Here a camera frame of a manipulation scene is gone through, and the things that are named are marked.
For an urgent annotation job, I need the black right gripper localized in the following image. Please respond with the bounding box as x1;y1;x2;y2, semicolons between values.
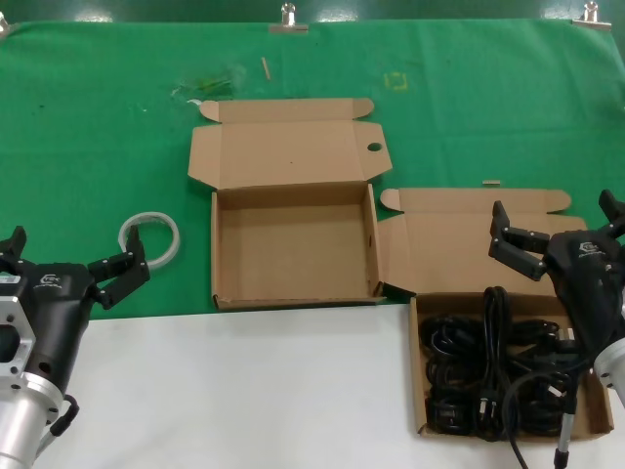
487;189;625;362

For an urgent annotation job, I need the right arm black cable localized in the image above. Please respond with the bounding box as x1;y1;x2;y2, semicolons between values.
505;359;595;469

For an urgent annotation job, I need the empty open cardboard box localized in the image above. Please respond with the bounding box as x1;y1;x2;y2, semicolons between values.
187;98;394;311

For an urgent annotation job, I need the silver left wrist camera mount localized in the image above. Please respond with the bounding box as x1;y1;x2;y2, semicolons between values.
0;277;38;378

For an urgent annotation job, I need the cardboard box with cords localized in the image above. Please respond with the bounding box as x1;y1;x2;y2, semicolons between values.
377;187;615;438

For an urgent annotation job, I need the silver binder clip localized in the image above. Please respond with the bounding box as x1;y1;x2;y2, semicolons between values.
269;2;310;34
571;1;611;31

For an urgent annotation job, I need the black power cord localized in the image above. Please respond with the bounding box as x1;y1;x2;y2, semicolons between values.
424;385;482;435
481;285;519;392
512;320;587;377
422;316;484;365
480;380;563;439

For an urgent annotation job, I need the green table cloth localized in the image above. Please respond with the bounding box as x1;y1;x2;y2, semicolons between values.
0;18;625;323

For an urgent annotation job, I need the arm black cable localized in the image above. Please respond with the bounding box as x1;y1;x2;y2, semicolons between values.
38;393;80;455
505;359;595;469

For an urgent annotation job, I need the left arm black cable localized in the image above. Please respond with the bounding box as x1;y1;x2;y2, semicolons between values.
38;393;80;455

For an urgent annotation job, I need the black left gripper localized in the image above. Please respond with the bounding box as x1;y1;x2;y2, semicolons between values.
0;225;150;392

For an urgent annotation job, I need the clear tape roll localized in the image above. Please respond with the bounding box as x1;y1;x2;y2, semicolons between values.
118;211;183;271

